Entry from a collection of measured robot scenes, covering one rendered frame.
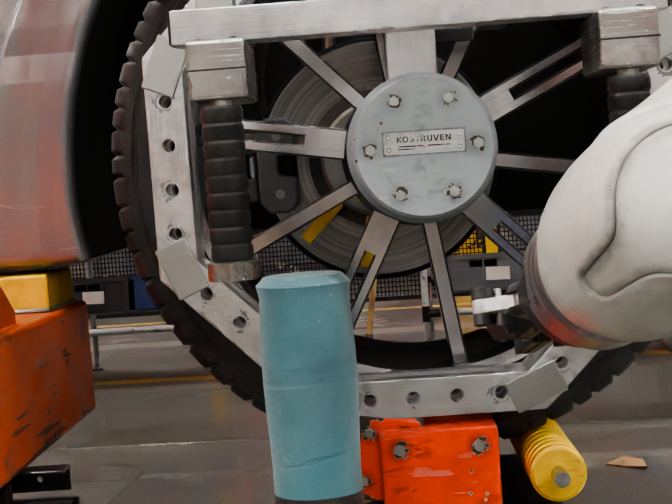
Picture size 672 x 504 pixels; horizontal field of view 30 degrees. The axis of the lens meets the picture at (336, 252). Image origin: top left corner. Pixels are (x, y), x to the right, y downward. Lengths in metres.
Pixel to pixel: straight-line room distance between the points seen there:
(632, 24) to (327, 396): 0.42
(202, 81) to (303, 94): 0.69
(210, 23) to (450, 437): 0.48
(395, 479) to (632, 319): 0.69
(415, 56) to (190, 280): 0.32
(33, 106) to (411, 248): 0.54
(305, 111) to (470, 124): 0.64
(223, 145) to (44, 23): 0.68
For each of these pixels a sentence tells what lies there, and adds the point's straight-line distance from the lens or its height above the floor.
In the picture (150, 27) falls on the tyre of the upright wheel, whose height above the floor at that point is 1.00.
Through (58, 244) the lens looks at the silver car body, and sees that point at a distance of 1.68.
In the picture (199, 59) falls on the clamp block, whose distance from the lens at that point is 1.05.
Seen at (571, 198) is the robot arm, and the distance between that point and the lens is 0.61.
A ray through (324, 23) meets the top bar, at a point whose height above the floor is 0.96.
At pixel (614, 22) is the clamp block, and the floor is 0.94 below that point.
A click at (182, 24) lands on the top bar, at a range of 1.09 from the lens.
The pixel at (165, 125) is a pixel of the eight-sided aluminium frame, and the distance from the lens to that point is 1.28.
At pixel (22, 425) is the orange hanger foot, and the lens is 1.50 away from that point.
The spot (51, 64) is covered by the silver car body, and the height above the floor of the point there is 1.00.
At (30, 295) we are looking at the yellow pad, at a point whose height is 0.70.
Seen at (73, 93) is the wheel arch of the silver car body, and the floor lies 0.96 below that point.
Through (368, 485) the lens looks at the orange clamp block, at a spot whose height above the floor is 0.51.
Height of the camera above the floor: 0.83
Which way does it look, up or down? 3 degrees down
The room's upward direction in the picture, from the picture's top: 4 degrees counter-clockwise
